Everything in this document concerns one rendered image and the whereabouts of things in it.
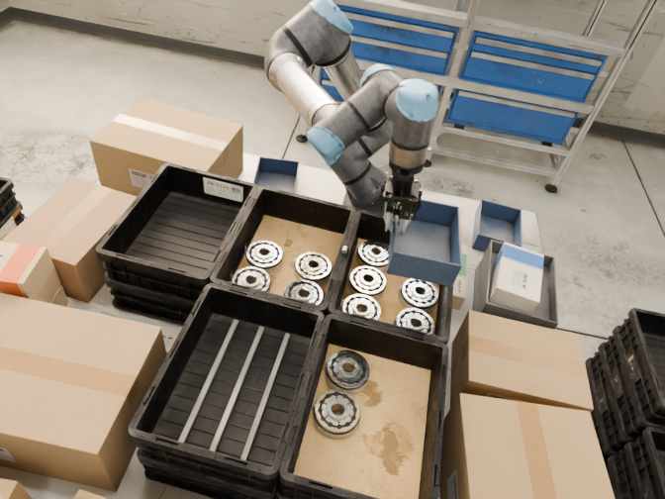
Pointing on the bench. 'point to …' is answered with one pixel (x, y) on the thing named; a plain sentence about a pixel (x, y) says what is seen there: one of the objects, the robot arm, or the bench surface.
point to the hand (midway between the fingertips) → (395, 227)
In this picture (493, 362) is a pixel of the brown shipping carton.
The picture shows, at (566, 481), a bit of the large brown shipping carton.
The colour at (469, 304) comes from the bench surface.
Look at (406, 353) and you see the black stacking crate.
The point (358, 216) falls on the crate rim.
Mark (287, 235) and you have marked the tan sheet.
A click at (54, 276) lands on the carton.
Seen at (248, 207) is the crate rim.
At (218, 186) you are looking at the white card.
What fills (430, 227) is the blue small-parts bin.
